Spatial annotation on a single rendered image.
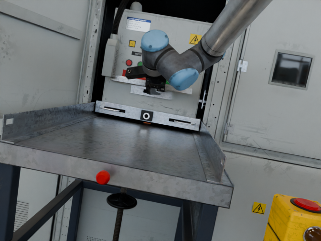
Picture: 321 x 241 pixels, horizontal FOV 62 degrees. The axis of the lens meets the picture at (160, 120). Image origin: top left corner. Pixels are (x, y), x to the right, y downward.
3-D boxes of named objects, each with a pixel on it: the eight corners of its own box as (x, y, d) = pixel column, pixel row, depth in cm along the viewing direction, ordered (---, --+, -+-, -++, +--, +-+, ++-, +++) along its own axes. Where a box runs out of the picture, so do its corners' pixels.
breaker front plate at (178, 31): (194, 121, 134) (213, 24, 128) (101, 104, 136) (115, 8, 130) (194, 121, 135) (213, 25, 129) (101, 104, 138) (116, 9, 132)
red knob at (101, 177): (107, 187, 61) (109, 174, 61) (93, 184, 61) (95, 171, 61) (112, 180, 66) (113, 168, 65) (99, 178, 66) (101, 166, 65)
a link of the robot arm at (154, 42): (153, 55, 83) (134, 35, 86) (153, 76, 95) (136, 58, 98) (176, 40, 86) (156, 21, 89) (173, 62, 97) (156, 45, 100)
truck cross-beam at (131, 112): (198, 131, 134) (200, 119, 133) (94, 111, 137) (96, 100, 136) (197, 129, 139) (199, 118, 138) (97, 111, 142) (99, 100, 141)
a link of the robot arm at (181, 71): (207, 64, 85) (182, 39, 88) (181, 81, 80) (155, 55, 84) (200, 82, 93) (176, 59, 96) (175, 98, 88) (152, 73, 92)
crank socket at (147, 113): (151, 121, 133) (153, 112, 132) (139, 119, 133) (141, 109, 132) (152, 121, 135) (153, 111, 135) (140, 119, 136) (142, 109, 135)
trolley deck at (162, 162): (229, 209, 64) (234, 185, 64) (-14, 160, 67) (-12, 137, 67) (204, 148, 131) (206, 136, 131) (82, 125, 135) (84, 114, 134)
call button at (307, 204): (323, 220, 42) (326, 210, 42) (298, 214, 42) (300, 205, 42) (311, 208, 46) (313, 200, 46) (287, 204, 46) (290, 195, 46)
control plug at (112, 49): (111, 77, 124) (116, 39, 122) (101, 75, 125) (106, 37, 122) (115, 78, 132) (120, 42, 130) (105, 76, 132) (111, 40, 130)
